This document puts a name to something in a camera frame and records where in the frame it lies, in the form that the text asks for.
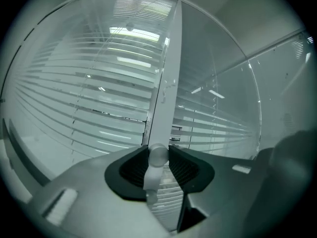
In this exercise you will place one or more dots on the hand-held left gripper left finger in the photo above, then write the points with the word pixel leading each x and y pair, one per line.
pixel 94 197

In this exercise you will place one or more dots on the small white round object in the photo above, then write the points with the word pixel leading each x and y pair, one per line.
pixel 158 155

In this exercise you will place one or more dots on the white window frame post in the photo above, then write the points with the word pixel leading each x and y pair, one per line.
pixel 168 83

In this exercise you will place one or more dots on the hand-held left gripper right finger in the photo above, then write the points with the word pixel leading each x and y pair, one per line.
pixel 205 177

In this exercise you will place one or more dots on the black desk divider panel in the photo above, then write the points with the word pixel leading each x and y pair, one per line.
pixel 27 161

